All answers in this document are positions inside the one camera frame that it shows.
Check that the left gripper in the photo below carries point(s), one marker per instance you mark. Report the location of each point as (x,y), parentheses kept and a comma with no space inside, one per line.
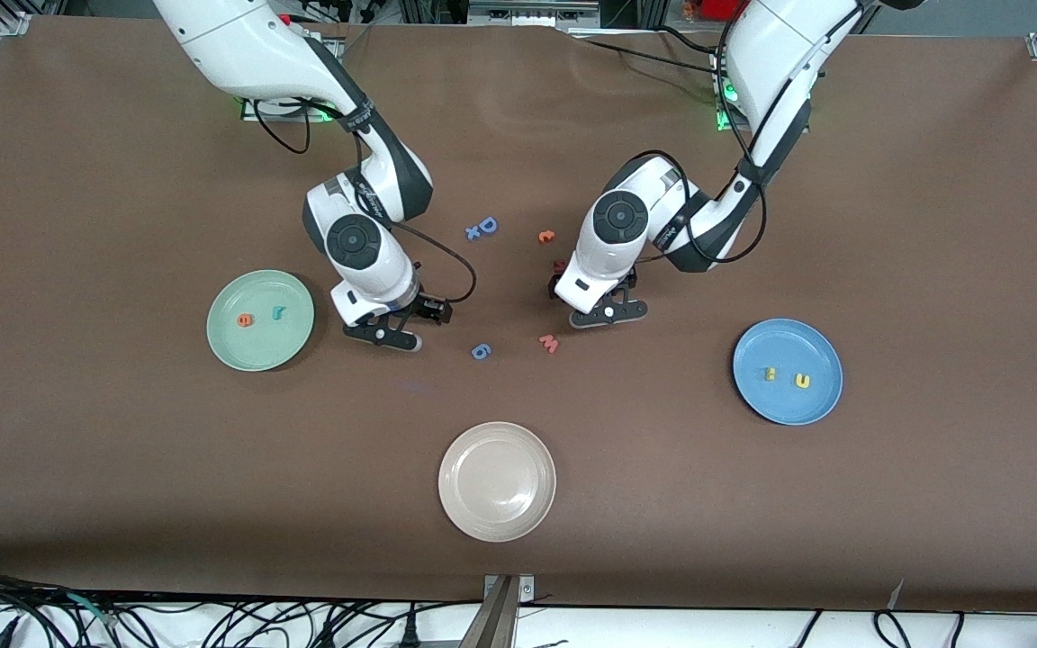
(557,286)

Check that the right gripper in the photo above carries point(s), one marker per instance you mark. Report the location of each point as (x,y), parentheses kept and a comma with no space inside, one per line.
(417,309)

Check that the orange letter e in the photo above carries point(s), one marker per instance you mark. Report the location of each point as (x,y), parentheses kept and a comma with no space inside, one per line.
(246,320)

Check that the yellow letter u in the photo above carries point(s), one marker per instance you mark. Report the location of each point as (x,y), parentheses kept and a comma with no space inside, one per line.
(798,382)

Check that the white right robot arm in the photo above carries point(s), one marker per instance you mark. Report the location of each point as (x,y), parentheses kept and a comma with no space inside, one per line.
(239,45)

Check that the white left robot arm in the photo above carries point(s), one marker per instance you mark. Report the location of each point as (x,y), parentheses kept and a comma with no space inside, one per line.
(780,54)

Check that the pink letter w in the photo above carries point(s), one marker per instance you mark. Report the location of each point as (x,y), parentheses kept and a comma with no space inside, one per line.
(549,344)

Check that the blue number 6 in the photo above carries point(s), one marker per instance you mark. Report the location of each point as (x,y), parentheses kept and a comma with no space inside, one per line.
(481,354)

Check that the blue letter D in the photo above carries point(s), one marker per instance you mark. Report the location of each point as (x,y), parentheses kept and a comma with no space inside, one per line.
(482,225)

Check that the beige plate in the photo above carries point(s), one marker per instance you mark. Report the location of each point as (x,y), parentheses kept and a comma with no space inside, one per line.
(497,481)

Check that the green plate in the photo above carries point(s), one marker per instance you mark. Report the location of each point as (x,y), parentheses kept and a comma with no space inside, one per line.
(253,351)

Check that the blue plate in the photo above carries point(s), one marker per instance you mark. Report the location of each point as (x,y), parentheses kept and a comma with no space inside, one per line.
(789,409)

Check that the red box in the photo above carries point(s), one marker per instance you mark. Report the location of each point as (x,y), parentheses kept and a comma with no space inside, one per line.
(716,9)

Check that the brown table cover sheet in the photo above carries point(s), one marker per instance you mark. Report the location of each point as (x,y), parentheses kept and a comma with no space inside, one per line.
(122,450)

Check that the white paper tag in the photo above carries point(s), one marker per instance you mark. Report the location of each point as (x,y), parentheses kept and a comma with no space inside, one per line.
(897,594)

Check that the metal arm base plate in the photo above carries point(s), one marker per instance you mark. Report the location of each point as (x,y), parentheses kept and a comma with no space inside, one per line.
(253,112)
(724,121)

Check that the aluminium frame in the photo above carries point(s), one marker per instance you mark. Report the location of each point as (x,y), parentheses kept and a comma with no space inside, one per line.
(532,13)

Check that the metal table edge bracket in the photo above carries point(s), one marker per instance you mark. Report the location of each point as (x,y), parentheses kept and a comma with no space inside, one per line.
(502,612)

